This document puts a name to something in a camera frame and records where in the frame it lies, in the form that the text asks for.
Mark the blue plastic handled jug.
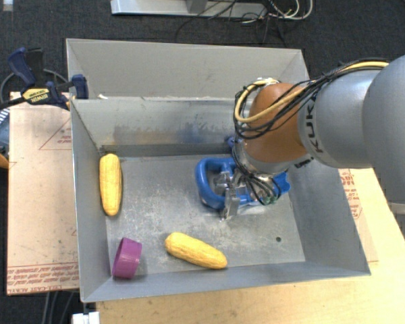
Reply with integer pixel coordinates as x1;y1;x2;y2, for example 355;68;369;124
194;136;291;212

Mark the grey metal bin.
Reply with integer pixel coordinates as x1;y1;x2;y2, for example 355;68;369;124
65;38;372;304

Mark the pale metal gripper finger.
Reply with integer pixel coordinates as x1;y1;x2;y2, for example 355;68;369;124
221;186;241;221
213;171;232;196

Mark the yellow corn cob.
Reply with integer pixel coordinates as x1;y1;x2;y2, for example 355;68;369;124
164;232;228;270
99;153;124;217

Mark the brown cardboard board red print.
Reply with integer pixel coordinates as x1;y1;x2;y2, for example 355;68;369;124
6;92;381;296

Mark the purple plastic cup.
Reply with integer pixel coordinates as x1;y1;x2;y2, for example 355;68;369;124
111;237;143;279

